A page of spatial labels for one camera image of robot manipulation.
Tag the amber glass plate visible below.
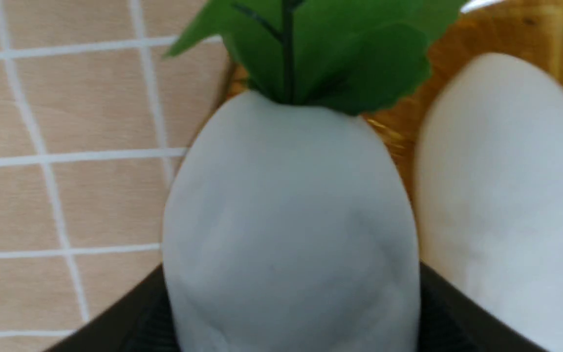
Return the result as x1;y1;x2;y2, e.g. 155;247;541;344
221;0;563;194

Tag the checkered orange tablecloth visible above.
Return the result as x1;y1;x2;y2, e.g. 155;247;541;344
0;0;228;352

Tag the white radish with leaves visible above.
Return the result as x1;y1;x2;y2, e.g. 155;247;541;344
413;53;563;352
162;0;479;352

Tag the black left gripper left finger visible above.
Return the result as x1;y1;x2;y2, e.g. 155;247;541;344
46;265;181;352

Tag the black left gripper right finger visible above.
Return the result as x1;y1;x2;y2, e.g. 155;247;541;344
417;263;545;352

